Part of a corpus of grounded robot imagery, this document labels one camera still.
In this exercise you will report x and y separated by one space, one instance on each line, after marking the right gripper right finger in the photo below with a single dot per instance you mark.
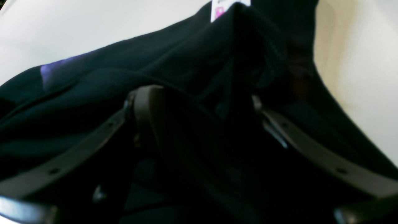
381 209

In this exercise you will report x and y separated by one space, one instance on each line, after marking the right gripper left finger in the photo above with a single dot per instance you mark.
15 190

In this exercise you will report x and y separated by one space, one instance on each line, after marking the black T-shirt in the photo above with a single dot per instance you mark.
201 155

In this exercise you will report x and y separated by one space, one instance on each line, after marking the white garment label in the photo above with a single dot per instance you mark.
218 7

